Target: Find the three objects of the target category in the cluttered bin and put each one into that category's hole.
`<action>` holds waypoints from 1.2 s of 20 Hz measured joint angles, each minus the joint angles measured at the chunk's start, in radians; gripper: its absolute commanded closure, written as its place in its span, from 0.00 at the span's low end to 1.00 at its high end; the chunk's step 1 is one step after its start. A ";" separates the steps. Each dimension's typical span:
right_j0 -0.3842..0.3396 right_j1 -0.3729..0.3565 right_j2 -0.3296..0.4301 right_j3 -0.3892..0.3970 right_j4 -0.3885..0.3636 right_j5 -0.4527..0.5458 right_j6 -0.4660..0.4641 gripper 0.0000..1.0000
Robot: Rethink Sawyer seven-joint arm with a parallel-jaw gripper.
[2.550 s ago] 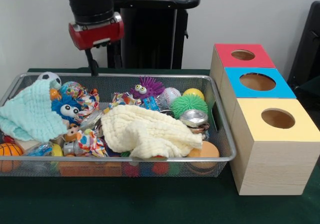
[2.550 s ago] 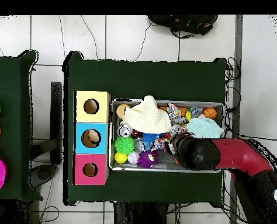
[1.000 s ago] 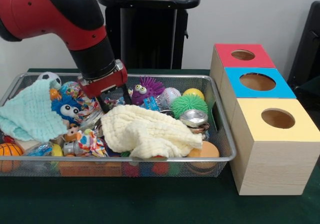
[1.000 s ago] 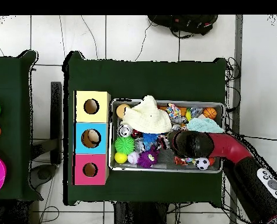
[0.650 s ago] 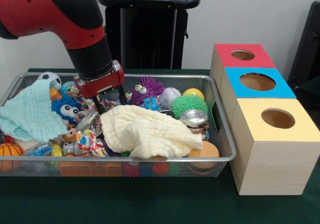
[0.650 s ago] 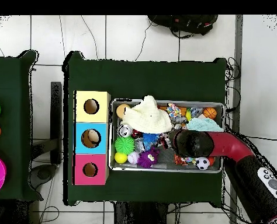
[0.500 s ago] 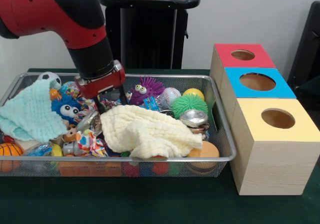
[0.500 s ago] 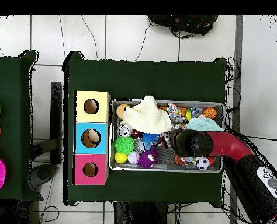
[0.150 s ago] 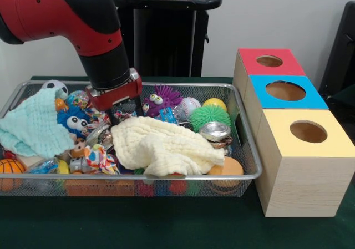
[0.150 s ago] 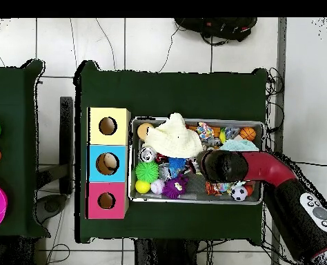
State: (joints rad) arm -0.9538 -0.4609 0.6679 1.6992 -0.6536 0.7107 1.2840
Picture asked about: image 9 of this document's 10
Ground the purple spiky toy with eyes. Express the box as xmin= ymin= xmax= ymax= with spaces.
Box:
xmin=143 ymin=84 xmax=184 ymax=118

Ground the small orange basketball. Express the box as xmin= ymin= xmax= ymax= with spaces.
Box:
xmin=0 ymin=158 xmax=26 ymax=174

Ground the yellow ball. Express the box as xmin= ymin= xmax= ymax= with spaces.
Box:
xmin=202 ymin=98 xmax=227 ymax=113

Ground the silver drink can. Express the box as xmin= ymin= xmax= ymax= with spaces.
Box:
xmin=88 ymin=123 xmax=113 ymax=146

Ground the crushed silver can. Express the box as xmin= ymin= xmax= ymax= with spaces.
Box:
xmin=199 ymin=121 xmax=232 ymax=143

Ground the black stand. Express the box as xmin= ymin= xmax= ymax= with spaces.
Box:
xmin=318 ymin=1 xmax=355 ymax=94

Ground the wooden box with three holes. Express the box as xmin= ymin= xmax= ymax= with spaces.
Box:
xmin=232 ymin=48 xmax=355 ymax=218

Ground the green spiky ball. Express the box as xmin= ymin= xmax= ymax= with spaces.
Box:
xmin=189 ymin=104 xmax=232 ymax=133

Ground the shallow mesh bin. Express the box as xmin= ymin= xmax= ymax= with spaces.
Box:
xmin=0 ymin=80 xmax=263 ymax=197

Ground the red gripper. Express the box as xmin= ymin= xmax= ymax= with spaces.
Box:
xmin=88 ymin=75 xmax=145 ymax=127

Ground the small soccer ball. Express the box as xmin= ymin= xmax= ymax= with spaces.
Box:
xmin=41 ymin=79 xmax=69 ymax=97

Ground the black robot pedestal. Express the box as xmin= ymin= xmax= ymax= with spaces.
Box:
xmin=109 ymin=0 xmax=223 ymax=77

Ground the cream yellow cloth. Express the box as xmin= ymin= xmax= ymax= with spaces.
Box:
xmin=110 ymin=116 xmax=226 ymax=177

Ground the blue spiky toy with eyes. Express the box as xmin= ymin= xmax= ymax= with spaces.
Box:
xmin=57 ymin=104 xmax=94 ymax=139

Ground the mint green cloth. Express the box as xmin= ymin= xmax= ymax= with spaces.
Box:
xmin=0 ymin=88 xmax=75 ymax=159

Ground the white baseball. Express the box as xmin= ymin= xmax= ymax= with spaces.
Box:
xmin=179 ymin=96 xmax=201 ymax=114

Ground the dark green tablecloth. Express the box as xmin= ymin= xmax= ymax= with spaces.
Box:
xmin=331 ymin=84 xmax=355 ymax=108
xmin=0 ymin=75 xmax=355 ymax=249

